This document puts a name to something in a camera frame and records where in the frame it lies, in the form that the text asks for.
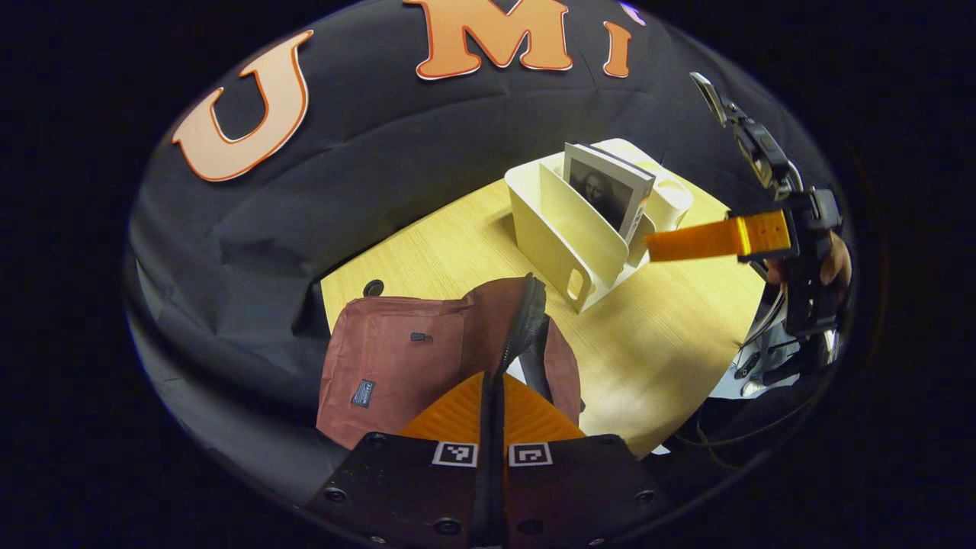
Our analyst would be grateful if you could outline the white metal stand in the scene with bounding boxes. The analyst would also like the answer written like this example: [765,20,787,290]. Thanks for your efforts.
[709,320,801,399]

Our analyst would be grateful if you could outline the grey portrait cover book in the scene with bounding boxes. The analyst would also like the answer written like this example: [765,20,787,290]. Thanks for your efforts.
[563,143,657,243]

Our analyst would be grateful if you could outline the black backdrop cloth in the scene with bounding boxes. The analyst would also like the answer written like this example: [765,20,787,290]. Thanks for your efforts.
[126,0,840,504]

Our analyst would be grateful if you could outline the white bookshelf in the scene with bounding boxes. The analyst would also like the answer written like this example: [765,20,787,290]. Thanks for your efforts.
[505,139,695,313]

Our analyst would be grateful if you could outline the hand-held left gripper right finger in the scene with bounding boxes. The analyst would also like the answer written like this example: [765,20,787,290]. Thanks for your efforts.
[499,374,668,546]

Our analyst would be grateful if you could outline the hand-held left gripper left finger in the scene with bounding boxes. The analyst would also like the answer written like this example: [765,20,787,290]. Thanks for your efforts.
[305,371,489,546]

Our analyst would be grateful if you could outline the maroon schoolbag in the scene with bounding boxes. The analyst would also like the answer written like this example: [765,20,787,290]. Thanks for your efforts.
[316,274,584,451]

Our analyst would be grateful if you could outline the thin black cable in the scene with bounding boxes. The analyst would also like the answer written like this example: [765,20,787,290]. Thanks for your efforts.
[675,396,809,451]

